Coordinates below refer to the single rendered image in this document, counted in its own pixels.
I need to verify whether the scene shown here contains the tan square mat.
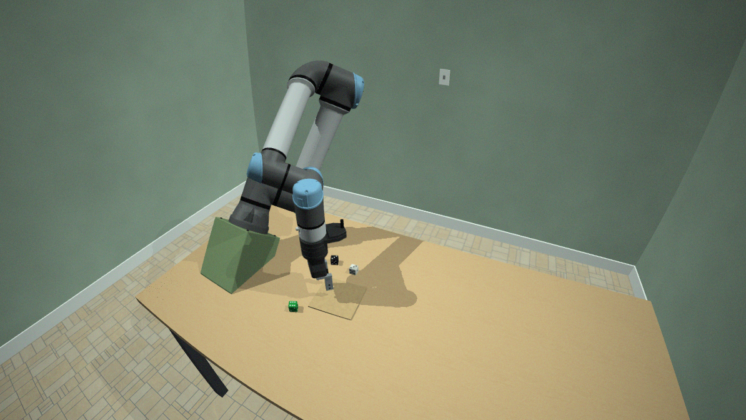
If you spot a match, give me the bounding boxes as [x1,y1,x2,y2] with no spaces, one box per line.
[308,278,367,320]

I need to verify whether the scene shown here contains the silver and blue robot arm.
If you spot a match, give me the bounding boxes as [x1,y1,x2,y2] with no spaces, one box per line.
[229,61,364,234]

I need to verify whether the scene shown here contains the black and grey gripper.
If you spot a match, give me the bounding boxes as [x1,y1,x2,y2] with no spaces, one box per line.
[296,219,347,291]

